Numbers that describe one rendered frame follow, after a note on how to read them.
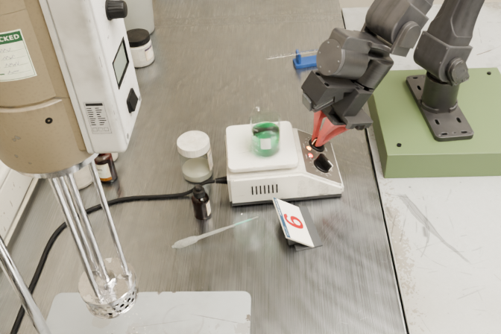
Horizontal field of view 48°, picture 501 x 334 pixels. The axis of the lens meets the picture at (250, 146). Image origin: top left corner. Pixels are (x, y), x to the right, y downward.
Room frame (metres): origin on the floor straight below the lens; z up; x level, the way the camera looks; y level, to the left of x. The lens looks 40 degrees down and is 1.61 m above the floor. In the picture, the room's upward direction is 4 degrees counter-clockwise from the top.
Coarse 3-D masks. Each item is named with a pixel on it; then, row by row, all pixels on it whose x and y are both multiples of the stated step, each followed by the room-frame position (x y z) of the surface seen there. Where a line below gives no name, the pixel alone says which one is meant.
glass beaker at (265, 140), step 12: (264, 108) 0.76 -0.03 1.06; (252, 120) 0.74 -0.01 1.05; (264, 120) 0.76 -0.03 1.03; (276, 120) 0.74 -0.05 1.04; (252, 132) 0.72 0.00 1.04; (264, 132) 0.71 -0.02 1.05; (276, 132) 0.71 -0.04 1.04; (252, 144) 0.72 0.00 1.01; (264, 144) 0.71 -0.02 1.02; (276, 144) 0.71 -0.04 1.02; (264, 156) 0.71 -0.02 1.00; (276, 156) 0.71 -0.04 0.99
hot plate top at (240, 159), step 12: (228, 132) 0.79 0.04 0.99; (240, 132) 0.79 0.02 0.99; (288, 132) 0.78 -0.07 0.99; (228, 144) 0.76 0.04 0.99; (240, 144) 0.75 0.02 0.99; (288, 144) 0.74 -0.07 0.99; (228, 156) 0.72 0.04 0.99; (240, 156) 0.72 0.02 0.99; (252, 156) 0.72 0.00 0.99; (288, 156) 0.71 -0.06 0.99; (228, 168) 0.70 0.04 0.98; (240, 168) 0.69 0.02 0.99; (252, 168) 0.69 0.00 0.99; (264, 168) 0.69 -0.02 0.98; (276, 168) 0.69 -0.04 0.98
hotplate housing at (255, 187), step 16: (240, 176) 0.69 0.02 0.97; (256, 176) 0.69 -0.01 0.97; (272, 176) 0.69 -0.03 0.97; (288, 176) 0.69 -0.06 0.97; (304, 176) 0.69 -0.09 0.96; (240, 192) 0.68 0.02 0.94; (256, 192) 0.68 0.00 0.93; (272, 192) 0.68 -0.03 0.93; (288, 192) 0.69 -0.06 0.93; (304, 192) 0.69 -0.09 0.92; (320, 192) 0.69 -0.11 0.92; (336, 192) 0.69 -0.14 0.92
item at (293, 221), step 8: (280, 208) 0.64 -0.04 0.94; (288, 208) 0.65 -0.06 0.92; (296, 208) 0.66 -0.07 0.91; (288, 216) 0.63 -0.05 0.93; (296, 216) 0.64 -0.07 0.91; (288, 224) 0.61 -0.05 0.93; (296, 224) 0.62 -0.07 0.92; (296, 232) 0.60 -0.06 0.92; (304, 232) 0.61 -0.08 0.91; (304, 240) 0.59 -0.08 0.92
